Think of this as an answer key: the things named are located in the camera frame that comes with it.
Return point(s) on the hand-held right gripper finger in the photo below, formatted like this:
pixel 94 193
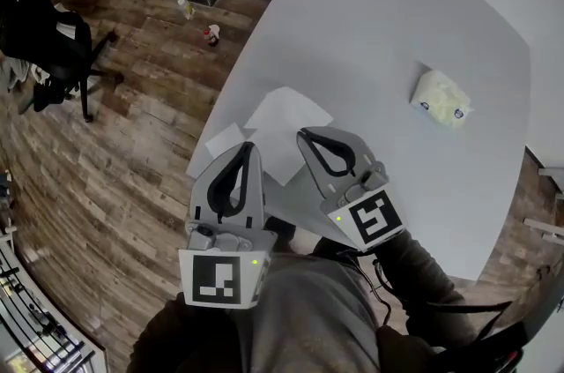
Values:
pixel 319 177
pixel 359 146

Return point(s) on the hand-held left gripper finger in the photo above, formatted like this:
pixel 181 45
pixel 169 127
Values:
pixel 254 190
pixel 202 195

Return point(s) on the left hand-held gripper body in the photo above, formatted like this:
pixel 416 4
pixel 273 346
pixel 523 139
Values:
pixel 220 278

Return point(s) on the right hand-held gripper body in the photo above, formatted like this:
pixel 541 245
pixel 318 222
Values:
pixel 374 221

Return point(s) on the pale yellow tissue box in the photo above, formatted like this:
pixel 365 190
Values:
pixel 440 100

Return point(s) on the person's left forearm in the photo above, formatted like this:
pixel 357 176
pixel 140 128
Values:
pixel 176 336

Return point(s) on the person's right forearm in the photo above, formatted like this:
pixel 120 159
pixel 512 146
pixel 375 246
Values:
pixel 423 274

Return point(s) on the small white tissue sheet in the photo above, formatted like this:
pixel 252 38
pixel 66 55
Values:
pixel 224 140

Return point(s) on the large white tissue sheet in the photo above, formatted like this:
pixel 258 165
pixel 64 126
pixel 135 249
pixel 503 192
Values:
pixel 286 117

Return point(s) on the person's grey trousers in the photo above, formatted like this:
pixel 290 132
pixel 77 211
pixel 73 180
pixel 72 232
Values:
pixel 308 309

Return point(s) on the dark bottle with white cap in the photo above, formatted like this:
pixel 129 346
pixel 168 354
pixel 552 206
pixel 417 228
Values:
pixel 213 36

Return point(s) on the clear plastic bottle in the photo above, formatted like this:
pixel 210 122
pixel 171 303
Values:
pixel 187 8

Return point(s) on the black office chair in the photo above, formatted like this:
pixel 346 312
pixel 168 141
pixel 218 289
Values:
pixel 44 40

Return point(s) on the white furniture frame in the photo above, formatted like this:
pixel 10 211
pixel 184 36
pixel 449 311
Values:
pixel 548 203

